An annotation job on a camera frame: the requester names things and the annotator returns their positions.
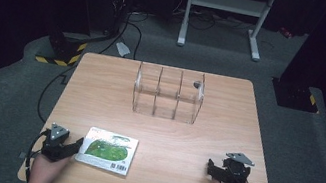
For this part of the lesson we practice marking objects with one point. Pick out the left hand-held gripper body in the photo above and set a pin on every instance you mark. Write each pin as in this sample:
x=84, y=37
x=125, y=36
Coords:
x=52, y=148

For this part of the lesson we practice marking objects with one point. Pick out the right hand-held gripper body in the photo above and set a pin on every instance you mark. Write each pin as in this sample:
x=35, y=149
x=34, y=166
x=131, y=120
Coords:
x=235, y=172

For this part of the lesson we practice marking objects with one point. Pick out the green and white book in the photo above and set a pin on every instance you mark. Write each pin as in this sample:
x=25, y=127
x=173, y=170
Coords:
x=107, y=150

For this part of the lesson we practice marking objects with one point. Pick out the clear acrylic divided rack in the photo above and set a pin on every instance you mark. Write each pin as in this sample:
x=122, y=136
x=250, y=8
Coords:
x=168, y=93

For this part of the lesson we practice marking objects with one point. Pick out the person's left hand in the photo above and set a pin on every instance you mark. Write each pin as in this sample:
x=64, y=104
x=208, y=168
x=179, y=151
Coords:
x=46, y=172

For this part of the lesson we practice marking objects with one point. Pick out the grey tape strip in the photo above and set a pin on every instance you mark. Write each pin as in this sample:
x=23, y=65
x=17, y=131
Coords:
x=27, y=155

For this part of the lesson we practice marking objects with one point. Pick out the black yellow striped base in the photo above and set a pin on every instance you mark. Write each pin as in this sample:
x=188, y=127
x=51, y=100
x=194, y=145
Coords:
x=62, y=50
x=297, y=96

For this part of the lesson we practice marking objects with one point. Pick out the white paper scrap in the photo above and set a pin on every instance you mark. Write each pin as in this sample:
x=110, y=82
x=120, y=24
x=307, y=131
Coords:
x=123, y=49

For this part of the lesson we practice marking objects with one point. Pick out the small red object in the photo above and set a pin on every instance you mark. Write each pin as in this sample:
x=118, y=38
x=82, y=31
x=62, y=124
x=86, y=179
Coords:
x=285, y=32

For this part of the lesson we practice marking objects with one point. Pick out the white metal stand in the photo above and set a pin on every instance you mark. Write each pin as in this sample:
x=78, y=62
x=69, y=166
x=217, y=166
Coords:
x=225, y=14

